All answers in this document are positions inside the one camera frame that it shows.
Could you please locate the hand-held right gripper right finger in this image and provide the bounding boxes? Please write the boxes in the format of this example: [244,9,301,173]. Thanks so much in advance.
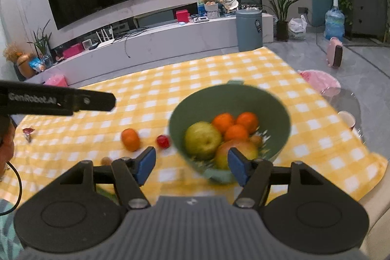
[228,147,332,209]

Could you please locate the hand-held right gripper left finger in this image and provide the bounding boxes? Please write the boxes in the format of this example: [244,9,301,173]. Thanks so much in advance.
[53,146,157,210]

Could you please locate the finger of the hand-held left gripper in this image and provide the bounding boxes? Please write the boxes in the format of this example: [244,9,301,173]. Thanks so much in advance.
[72,89,117,112]

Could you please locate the yellow apple with red blush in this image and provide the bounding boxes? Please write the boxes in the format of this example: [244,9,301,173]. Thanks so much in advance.
[214,140,259,171]

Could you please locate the orange mandarin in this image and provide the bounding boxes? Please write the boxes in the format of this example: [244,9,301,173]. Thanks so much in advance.
[212,113,236,134]
[236,112,259,134]
[121,128,141,153]
[224,124,250,142]

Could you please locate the yellow-green apple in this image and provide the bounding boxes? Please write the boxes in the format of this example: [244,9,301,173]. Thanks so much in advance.
[185,122,222,161]

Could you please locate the green colander bowl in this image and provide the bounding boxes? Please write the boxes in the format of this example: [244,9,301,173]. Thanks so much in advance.
[168,80,291,185]

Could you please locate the person's left forearm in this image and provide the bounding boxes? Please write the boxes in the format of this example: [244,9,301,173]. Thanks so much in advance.
[0,117,17,181]

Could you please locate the brown round vase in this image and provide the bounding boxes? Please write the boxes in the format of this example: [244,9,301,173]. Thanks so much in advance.
[16,53,36,79]

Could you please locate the blue snack packet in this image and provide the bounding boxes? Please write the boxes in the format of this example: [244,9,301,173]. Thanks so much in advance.
[29,57,46,72]

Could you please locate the dried yellow flowers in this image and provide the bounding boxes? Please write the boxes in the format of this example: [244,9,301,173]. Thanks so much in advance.
[3,43,23,62]

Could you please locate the thin-leaf green plant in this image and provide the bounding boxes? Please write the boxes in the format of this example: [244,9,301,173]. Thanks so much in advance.
[27,19,53,68]

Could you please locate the pink rectangular box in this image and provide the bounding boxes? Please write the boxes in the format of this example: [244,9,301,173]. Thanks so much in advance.
[62,45,83,59]

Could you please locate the white router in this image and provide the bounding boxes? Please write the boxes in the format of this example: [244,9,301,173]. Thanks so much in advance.
[96,29,115,46]

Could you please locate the yellow checkered tablecloth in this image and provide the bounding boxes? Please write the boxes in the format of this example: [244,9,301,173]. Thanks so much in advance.
[0,47,389,209]

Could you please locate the white marble television console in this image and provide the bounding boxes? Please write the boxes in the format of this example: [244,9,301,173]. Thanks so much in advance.
[18,12,275,87]

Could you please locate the white paper cup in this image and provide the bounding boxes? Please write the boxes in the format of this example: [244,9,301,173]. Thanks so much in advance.
[338,111,356,130]

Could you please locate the clear plastic chair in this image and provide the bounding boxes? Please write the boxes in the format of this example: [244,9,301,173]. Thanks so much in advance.
[320,86,361,139]

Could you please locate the teal patterned cloth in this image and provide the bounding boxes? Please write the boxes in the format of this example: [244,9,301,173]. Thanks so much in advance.
[0,199,25,256]

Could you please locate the grey-blue trash bin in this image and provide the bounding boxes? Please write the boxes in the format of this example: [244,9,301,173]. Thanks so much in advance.
[235,9,263,52]

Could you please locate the tall-leaf potted plant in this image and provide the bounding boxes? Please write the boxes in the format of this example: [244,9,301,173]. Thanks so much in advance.
[253,0,306,42]

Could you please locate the white plastic bag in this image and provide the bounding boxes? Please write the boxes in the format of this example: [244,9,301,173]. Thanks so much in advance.
[288,15,308,40]

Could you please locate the pink space heater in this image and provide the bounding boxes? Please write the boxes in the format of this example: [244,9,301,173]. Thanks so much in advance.
[327,37,343,68]

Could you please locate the beige chair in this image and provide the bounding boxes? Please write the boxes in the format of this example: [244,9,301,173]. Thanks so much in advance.
[360,187,390,260]

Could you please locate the printed picture board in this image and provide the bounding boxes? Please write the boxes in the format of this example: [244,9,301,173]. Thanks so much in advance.
[196,0,238,18]

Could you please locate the blue water jug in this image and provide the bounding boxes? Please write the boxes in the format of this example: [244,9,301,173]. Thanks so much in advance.
[324,0,345,42]

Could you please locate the dark grey cabinet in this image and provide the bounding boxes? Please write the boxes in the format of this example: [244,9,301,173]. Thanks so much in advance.
[346,0,389,43]

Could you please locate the black cable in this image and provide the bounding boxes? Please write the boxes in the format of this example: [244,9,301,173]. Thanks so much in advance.
[0,161,22,216]

